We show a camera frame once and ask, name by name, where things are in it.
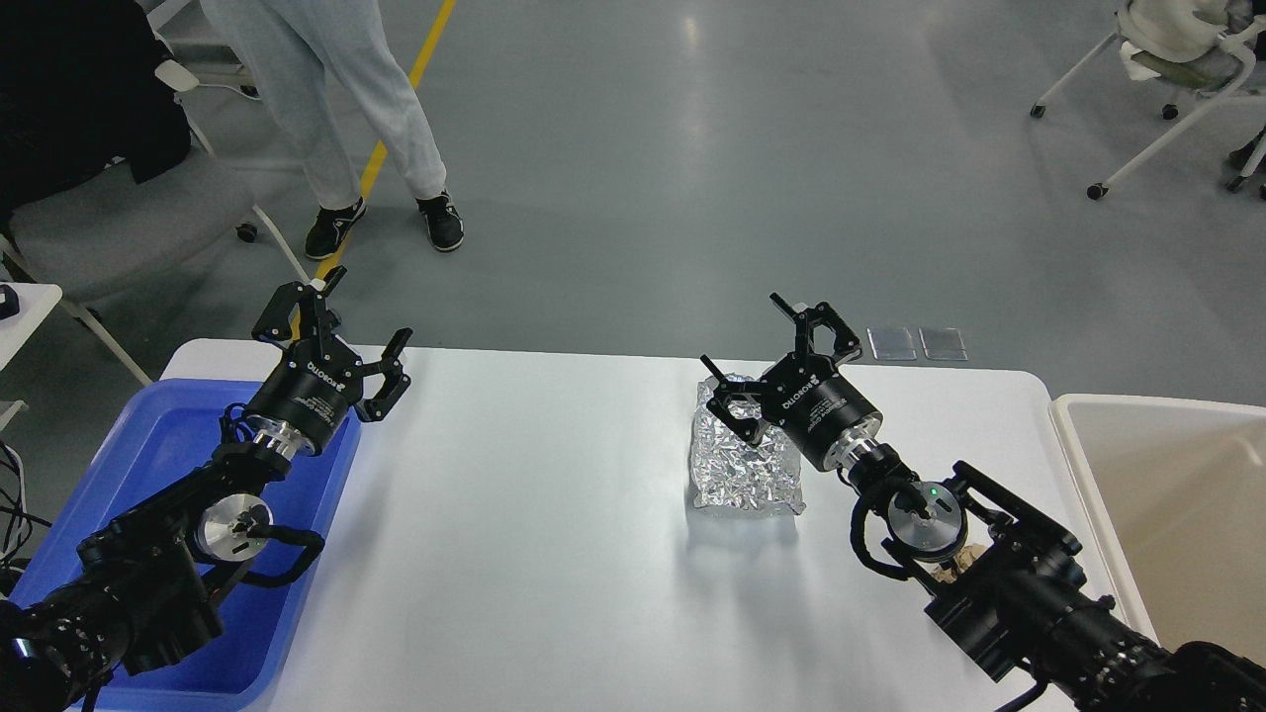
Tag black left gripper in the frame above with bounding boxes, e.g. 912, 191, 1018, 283
246, 266, 414, 456

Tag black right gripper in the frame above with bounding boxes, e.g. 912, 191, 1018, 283
700, 293, 882, 473

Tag silver foil bag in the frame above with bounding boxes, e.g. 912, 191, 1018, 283
687, 378, 806, 517

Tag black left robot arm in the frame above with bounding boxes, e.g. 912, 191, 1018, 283
3, 267, 411, 711

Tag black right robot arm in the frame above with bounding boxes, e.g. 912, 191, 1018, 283
708, 294, 1265, 711

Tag left metal floor plate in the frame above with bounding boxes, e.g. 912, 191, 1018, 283
866, 327, 919, 361

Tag metal floor plate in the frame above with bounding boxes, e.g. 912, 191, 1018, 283
866, 327, 919, 361
919, 327, 968, 362

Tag right metal floor plate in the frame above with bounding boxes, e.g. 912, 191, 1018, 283
919, 327, 968, 362

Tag crumpled brown paper ball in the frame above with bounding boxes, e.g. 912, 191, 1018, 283
931, 544, 989, 584

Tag grey office chair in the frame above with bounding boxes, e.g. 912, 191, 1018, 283
3, 122, 311, 385

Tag blue plastic bin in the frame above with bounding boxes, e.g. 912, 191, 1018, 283
11, 379, 361, 711

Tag person in grey trousers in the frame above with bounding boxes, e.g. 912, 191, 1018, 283
203, 1, 465, 261

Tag white side table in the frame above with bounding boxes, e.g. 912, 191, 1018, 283
1, 281, 63, 369

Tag black jacket on chair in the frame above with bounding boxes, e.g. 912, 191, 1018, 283
1, 1, 191, 215

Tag beige plastic bin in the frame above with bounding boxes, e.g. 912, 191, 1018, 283
1050, 394, 1265, 663

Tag white chair with cushion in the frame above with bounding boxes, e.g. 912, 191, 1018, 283
1031, 1, 1263, 200

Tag black cables at left edge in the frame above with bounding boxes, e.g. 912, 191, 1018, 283
0, 440, 49, 594

